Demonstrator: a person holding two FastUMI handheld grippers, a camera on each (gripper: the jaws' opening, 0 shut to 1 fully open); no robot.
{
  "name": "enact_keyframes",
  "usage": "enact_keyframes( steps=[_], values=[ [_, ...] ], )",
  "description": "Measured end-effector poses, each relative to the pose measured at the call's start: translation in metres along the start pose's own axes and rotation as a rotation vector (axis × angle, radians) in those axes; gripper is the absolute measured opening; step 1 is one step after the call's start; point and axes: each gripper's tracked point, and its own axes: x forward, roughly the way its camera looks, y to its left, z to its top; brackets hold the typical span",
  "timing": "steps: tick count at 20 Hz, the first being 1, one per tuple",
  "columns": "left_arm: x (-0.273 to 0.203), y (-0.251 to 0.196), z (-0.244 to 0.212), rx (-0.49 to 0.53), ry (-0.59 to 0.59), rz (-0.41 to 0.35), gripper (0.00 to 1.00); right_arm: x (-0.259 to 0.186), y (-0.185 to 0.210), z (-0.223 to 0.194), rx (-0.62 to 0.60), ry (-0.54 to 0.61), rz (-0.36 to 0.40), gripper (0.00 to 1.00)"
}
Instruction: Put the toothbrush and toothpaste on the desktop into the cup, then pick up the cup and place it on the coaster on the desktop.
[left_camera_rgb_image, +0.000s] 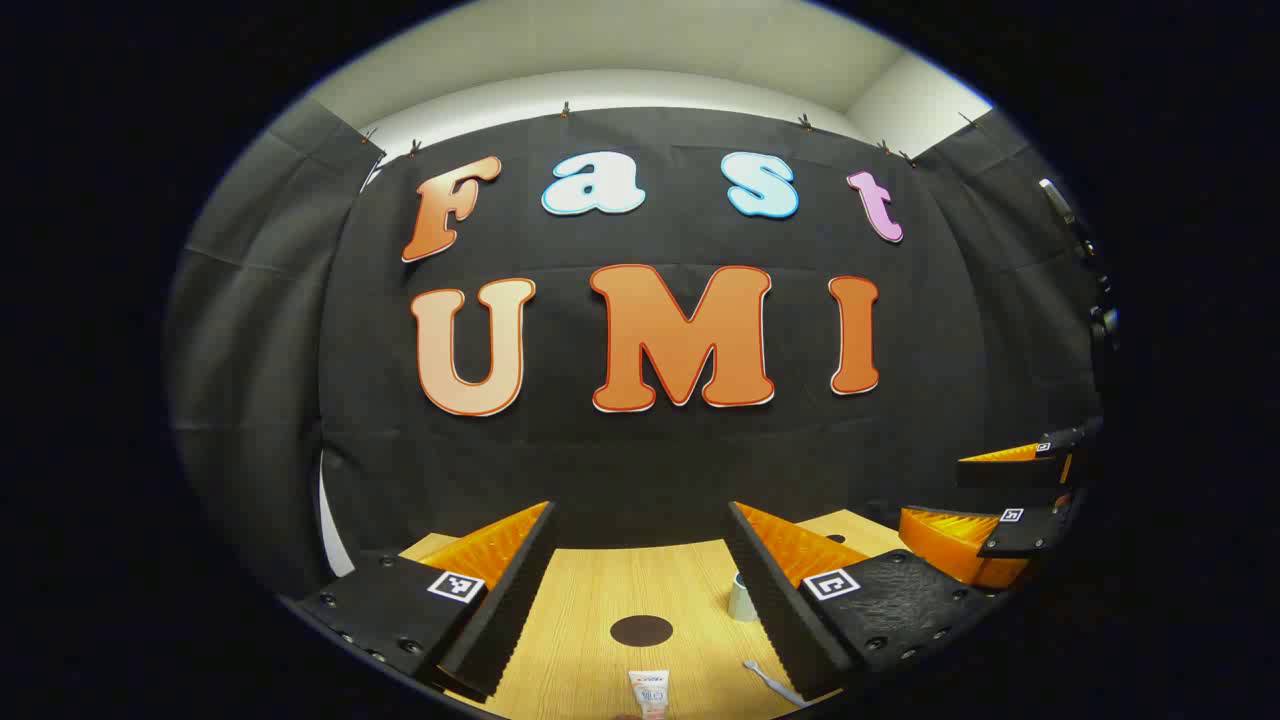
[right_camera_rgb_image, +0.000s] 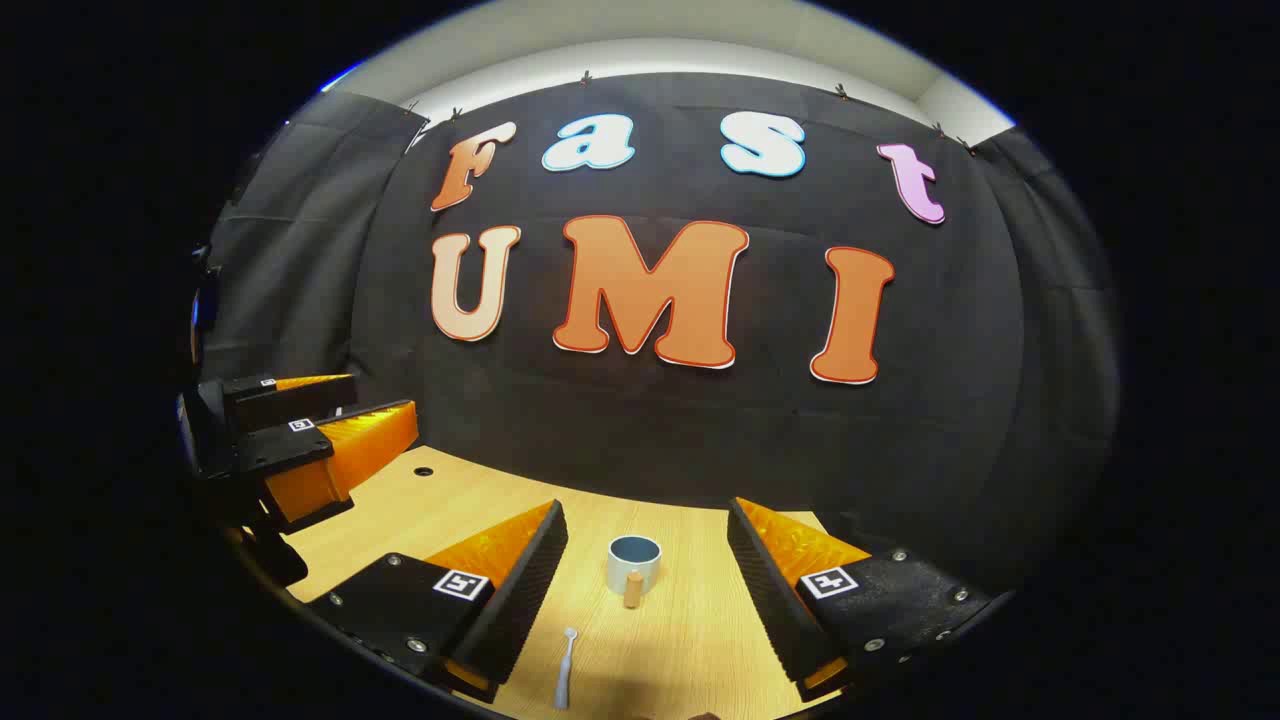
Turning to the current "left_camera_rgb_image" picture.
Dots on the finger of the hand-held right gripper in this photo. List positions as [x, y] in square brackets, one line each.
[1030, 535]
[1020, 473]

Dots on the row of small cloth clips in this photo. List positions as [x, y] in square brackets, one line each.
[565, 108]

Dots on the plain dark grey cloth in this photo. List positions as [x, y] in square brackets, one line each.
[260, 350]

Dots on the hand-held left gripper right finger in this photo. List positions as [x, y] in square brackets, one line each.
[775, 610]

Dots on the dark round coaster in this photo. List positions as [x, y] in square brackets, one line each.
[641, 631]

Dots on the wooden desktop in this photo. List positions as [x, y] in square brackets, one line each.
[600, 600]

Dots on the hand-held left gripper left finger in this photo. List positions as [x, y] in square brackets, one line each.
[500, 620]

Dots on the white toothpaste tube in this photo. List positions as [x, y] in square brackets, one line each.
[649, 692]

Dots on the black backdrop cloth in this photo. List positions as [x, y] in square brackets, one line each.
[650, 470]

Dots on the white toothbrush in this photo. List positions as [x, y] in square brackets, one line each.
[772, 684]

